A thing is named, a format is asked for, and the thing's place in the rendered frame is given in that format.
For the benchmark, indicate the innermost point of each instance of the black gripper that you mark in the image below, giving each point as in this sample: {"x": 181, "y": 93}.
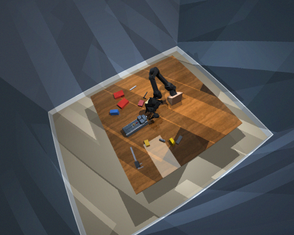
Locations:
{"x": 155, "y": 115}

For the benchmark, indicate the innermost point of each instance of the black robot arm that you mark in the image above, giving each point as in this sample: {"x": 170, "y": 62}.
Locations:
{"x": 154, "y": 72}

